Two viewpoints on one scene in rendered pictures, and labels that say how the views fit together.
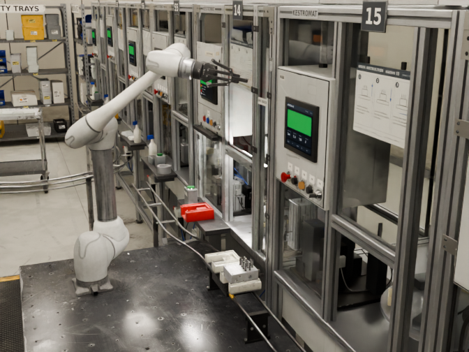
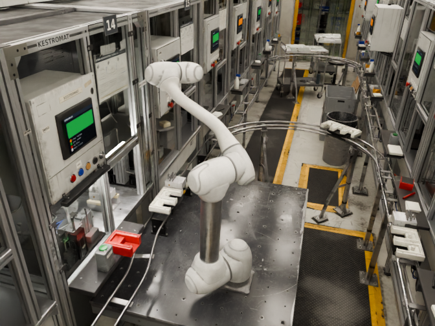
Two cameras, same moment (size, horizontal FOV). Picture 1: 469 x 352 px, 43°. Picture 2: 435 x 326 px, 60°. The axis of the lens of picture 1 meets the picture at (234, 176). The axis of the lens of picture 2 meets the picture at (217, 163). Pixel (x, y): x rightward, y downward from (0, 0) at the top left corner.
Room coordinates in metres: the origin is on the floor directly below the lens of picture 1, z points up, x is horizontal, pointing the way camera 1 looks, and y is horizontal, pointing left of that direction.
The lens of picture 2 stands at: (4.05, 1.52, 2.30)
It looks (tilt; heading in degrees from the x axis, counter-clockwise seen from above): 28 degrees down; 215
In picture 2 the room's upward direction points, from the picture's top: 1 degrees clockwise
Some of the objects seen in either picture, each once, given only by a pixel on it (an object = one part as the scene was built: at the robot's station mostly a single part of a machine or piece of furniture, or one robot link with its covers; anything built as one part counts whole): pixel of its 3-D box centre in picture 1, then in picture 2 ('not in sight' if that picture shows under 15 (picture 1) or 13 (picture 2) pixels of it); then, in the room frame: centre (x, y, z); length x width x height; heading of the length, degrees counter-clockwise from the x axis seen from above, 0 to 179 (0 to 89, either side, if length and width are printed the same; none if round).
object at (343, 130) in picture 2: not in sight; (340, 130); (0.59, 0.53, 0.84); 0.37 x 0.14 x 0.10; 79
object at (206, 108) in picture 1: (229, 86); (51, 132); (3.23, 0.03, 1.60); 0.42 x 0.29 x 0.46; 21
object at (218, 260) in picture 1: (232, 275); (169, 198); (2.48, 0.01, 0.84); 0.36 x 0.14 x 0.10; 21
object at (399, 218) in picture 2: not in sight; (404, 217); (1.84, 1.37, 0.92); 0.13 x 0.10 x 0.09; 111
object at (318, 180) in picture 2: not in sight; (322, 185); (0.30, 0.36, 0.01); 1.00 x 0.55 x 0.01; 21
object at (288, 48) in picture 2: not in sight; (301, 69); (-2.70, -1.35, 0.48); 0.88 x 0.56 x 0.96; 129
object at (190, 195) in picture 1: (192, 197); (103, 257); (3.21, 0.24, 0.97); 0.08 x 0.08 x 0.12; 21
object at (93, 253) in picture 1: (91, 253); (235, 259); (2.70, 0.71, 0.85); 0.18 x 0.16 x 0.22; 163
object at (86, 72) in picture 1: (98, 78); not in sight; (8.32, 1.89, 1.00); 1.30 x 0.51 x 2.00; 21
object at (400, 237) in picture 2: not in sight; (404, 239); (1.95, 1.41, 0.84); 0.37 x 0.14 x 0.10; 21
